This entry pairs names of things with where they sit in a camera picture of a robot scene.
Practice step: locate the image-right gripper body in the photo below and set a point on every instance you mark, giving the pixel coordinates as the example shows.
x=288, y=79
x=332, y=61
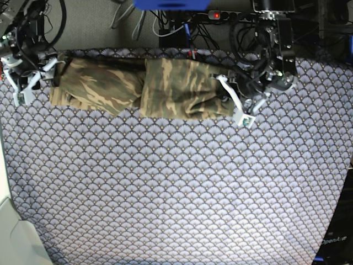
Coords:
x=279, y=74

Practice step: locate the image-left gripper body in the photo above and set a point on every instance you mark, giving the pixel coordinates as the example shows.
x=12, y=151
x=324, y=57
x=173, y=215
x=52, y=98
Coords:
x=23, y=57

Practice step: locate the camouflage T-shirt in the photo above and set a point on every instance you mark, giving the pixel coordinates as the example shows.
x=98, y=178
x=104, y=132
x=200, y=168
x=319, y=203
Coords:
x=159, y=88

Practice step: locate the image-right robot arm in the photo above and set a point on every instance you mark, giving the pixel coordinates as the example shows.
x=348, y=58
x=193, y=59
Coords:
x=273, y=33

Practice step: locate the image-left robot arm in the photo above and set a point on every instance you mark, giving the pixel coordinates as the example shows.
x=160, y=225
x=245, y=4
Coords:
x=26, y=20

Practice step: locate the red black table clamp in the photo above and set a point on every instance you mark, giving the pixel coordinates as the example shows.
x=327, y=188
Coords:
x=192, y=54

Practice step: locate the black power strip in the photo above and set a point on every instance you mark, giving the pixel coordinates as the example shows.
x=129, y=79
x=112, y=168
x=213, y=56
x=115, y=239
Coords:
x=221, y=16

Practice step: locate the blue fan-pattern table cloth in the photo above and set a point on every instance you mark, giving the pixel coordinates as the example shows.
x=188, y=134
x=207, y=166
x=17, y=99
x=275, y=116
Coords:
x=133, y=190

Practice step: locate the white plastic bin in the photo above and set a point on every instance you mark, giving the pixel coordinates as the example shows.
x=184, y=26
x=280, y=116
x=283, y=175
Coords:
x=20, y=242

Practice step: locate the black OpenArm box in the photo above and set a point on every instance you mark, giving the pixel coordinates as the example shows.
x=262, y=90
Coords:
x=336, y=247

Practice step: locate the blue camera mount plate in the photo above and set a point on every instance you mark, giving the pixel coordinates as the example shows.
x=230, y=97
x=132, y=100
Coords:
x=193, y=5

